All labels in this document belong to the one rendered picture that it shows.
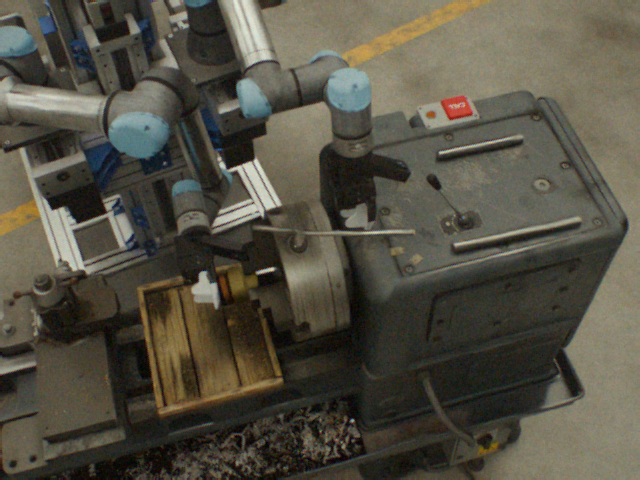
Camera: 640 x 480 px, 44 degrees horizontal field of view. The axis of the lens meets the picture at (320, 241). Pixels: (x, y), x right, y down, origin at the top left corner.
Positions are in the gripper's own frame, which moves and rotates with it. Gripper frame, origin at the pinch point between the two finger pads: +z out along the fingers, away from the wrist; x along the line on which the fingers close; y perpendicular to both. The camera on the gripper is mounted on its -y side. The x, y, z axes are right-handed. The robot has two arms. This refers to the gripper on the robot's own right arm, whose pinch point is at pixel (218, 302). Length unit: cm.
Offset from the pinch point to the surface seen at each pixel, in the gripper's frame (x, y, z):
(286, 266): 13.9, -15.9, 3.3
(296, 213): 14.5, -21.1, -9.3
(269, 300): 2.2, -11.1, 3.7
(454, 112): 18, -63, -25
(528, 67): -108, -160, -152
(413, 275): 17.1, -40.3, 14.4
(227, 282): 3.1, -2.9, -2.9
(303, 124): -108, -50, -146
